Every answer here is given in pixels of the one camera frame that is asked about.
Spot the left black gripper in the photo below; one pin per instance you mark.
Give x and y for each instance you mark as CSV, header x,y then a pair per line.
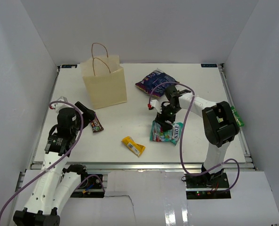
x,y
88,114

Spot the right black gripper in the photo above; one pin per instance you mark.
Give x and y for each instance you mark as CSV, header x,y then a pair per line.
x,y
162,117

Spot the green Fox's mint candy bag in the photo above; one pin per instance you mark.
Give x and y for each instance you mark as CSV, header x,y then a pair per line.
x,y
172,135

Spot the brown M&M's packet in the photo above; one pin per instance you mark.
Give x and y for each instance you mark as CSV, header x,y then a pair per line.
x,y
96,125

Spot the yellow snack wrapper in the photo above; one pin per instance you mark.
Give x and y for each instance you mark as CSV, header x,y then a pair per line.
x,y
134,147

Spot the purple blue snack bag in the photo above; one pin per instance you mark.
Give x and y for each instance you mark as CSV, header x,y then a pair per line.
x,y
155,78

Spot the green snack packet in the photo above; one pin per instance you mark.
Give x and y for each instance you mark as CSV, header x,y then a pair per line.
x,y
237,117

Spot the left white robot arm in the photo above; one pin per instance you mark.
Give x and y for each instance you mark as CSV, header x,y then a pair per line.
x,y
55,184

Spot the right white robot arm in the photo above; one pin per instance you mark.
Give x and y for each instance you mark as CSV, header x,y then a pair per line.
x,y
220,126

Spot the beige paper bag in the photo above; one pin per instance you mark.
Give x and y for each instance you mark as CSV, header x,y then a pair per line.
x,y
104,79

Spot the white cardboard sheet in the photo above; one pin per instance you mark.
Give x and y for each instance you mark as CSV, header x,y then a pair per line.
x,y
154,198

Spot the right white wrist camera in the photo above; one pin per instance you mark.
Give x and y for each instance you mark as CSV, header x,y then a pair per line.
x,y
155,105

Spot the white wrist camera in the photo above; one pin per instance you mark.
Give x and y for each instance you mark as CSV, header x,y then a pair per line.
x,y
155,105
59,105

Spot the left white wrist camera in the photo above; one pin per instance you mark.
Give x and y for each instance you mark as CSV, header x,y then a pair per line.
x,y
59,105

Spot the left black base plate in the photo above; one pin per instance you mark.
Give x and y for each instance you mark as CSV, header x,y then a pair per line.
x,y
91,188

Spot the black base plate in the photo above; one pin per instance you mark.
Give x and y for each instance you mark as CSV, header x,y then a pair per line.
x,y
199,188
91,188

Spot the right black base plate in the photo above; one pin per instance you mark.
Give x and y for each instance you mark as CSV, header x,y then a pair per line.
x,y
199,188

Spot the aluminium table frame rail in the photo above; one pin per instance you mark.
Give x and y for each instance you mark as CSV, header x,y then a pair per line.
x,y
104,151

